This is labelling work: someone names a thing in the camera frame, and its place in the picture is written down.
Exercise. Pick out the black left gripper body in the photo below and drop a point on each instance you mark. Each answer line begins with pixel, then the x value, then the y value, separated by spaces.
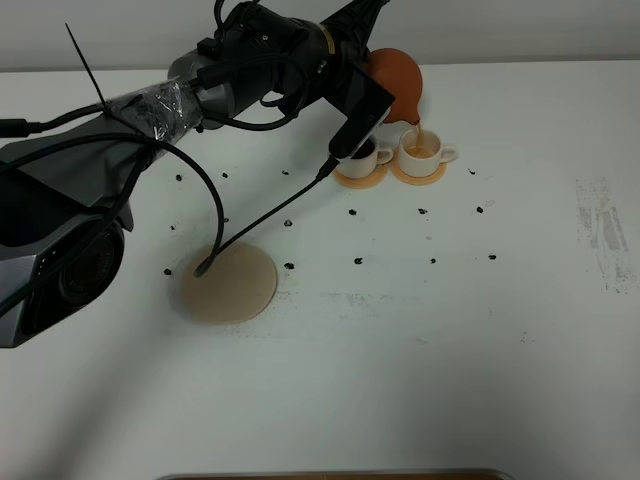
pixel 257 55

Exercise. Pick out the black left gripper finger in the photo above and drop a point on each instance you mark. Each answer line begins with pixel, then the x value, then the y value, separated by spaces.
pixel 352 25

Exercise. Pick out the brown clay teapot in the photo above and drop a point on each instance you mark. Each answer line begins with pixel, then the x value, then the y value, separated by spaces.
pixel 400 75

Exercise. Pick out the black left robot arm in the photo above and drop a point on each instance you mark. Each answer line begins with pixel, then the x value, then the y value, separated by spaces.
pixel 66 183

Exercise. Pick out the beige round teapot coaster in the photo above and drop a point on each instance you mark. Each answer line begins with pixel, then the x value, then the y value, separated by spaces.
pixel 238 286

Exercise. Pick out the left white teacup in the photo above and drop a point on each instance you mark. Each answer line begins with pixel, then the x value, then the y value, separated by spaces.
pixel 363 163

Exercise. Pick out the white teacup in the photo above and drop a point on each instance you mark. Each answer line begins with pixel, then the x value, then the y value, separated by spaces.
pixel 421 153
pixel 363 163

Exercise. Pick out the right white teacup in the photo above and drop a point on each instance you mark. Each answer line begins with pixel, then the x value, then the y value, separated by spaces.
pixel 421 153

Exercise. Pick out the left orange cup coaster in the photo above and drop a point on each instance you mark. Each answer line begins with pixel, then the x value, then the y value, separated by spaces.
pixel 369 181

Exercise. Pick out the orange cup coaster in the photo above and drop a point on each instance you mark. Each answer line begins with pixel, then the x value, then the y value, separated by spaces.
pixel 420 179
pixel 369 181

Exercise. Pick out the right orange cup coaster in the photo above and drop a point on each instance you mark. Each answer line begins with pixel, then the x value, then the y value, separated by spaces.
pixel 420 179

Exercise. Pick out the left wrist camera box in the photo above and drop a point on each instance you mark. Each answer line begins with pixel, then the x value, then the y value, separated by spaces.
pixel 364 103

